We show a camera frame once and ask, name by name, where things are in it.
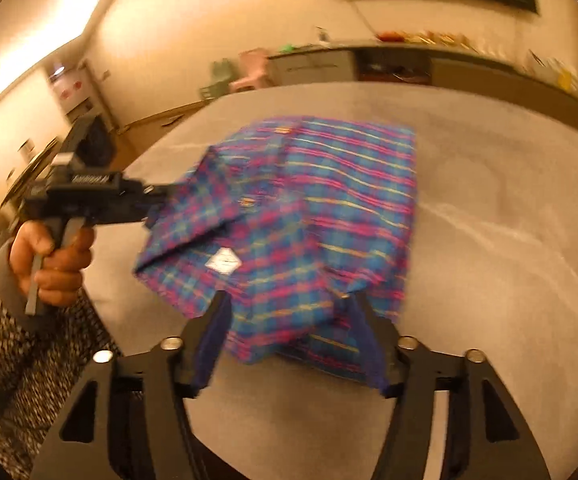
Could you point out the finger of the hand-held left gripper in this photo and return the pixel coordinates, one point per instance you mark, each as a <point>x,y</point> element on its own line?
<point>156,200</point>

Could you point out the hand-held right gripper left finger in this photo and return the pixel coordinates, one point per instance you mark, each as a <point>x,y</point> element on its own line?
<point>209,340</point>

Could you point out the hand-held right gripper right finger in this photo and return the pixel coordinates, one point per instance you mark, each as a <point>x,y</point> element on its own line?
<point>369,340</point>

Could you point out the blue pink plaid shirt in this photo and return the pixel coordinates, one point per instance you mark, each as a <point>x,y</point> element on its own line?
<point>294,210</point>

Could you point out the person's left hand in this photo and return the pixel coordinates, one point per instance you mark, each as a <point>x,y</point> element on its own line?
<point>61,275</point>

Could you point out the white cabinet with red stickers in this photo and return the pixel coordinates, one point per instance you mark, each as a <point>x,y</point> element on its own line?
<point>76,95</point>

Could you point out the green chair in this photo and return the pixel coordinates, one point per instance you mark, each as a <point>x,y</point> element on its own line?
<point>216,80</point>

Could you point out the pink stool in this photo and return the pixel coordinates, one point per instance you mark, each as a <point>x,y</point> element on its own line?
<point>254,77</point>

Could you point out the small green object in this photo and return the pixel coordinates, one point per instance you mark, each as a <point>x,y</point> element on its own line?
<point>286,49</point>

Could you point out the small bottle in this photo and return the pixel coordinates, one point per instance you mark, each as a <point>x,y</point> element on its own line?
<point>323,35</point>

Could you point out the long low brown cabinet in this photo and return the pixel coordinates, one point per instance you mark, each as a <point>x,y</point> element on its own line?
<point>469,80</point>

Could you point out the pile of snack packets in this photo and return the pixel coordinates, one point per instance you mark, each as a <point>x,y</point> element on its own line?
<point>424,39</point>

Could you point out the white and yellow bags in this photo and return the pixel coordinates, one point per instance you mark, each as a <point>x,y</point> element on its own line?
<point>551,70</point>

